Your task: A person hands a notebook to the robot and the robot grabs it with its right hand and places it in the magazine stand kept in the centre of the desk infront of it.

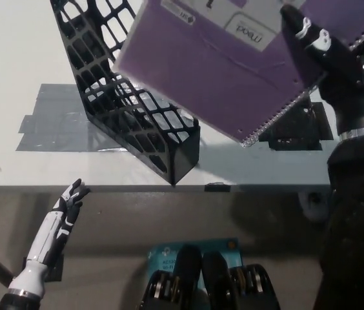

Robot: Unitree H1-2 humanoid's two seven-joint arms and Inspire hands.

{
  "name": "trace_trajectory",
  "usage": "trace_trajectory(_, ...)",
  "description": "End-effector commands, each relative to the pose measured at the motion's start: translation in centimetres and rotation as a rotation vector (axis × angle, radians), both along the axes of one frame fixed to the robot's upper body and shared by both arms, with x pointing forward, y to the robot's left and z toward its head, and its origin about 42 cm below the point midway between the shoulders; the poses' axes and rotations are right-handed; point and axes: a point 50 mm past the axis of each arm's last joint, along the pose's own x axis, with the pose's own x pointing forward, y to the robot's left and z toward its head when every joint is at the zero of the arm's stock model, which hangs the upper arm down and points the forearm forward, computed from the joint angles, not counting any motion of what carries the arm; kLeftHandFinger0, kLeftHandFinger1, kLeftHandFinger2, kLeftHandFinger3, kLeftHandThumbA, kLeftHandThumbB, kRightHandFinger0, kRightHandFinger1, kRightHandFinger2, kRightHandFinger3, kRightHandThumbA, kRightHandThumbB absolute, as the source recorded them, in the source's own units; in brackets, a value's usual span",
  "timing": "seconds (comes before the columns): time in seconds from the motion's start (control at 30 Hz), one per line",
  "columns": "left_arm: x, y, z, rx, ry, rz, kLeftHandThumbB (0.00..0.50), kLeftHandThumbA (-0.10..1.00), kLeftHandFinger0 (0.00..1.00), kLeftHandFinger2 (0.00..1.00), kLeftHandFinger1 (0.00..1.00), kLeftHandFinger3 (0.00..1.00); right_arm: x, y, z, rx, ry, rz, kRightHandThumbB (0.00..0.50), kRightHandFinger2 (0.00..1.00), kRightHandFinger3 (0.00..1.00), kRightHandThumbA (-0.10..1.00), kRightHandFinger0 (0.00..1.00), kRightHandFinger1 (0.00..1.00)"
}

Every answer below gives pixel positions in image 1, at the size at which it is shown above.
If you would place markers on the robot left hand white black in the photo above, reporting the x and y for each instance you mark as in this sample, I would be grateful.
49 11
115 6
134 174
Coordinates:
53 232

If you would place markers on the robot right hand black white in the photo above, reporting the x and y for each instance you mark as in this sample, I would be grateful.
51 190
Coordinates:
359 97

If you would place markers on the purple spiral notebook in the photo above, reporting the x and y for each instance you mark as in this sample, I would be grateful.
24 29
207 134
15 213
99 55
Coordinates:
208 77

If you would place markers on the grey under-desk clamp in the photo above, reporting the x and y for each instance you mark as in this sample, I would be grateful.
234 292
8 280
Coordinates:
312 206

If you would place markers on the black lattice magazine stand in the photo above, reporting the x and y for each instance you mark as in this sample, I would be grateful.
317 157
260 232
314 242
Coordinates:
104 106

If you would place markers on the robot torso black teal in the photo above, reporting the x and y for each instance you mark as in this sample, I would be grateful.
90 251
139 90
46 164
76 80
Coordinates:
211 284

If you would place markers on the grey duct tape patch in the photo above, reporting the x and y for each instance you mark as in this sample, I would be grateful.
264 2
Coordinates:
49 129

